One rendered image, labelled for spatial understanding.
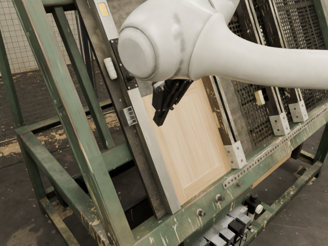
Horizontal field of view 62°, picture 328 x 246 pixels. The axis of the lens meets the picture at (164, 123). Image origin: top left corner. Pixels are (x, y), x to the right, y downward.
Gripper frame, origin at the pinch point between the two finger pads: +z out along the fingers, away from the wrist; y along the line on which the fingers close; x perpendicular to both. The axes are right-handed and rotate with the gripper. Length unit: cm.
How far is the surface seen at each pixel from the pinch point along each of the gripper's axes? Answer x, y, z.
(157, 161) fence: -1.3, -11.8, 36.4
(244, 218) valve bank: 35, -43, 55
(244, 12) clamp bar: -47, -96, 7
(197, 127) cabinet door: -8, -40, 36
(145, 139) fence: -9.7, -9.9, 30.5
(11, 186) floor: -104, 30, 206
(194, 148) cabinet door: -1, -34, 41
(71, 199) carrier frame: -18, 15, 79
